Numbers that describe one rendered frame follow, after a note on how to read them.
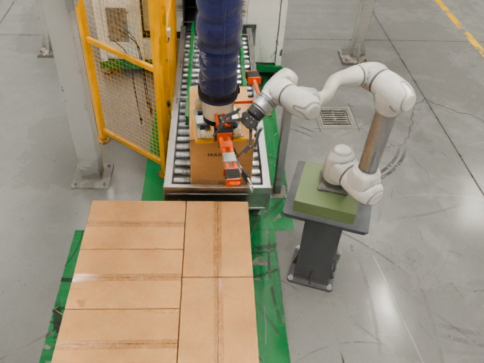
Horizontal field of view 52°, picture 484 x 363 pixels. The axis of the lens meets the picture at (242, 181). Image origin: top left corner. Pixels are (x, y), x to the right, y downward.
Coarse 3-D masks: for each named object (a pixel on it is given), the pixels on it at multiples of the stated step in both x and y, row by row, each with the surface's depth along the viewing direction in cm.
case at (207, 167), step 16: (192, 96) 335; (240, 96) 338; (192, 128) 308; (192, 144) 302; (208, 144) 303; (240, 144) 305; (192, 160) 311; (208, 160) 312; (240, 160) 314; (192, 176) 321; (208, 176) 322; (224, 176) 323
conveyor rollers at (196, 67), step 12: (192, 72) 438; (240, 72) 440; (192, 84) 426; (240, 84) 428; (180, 120) 385; (180, 132) 371; (180, 144) 359; (180, 156) 352; (180, 180) 332; (252, 180) 335
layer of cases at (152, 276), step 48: (96, 240) 291; (144, 240) 293; (192, 240) 294; (240, 240) 296; (96, 288) 266; (144, 288) 268; (192, 288) 269; (240, 288) 271; (96, 336) 246; (144, 336) 247; (192, 336) 248; (240, 336) 250
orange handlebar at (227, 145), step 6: (258, 90) 295; (234, 102) 286; (240, 102) 286; (246, 102) 287; (252, 102) 288; (216, 114) 275; (222, 114) 276; (216, 120) 271; (222, 138) 259; (228, 138) 259; (222, 144) 255; (228, 144) 255; (222, 150) 253; (228, 150) 256; (234, 162) 246; (234, 186) 235
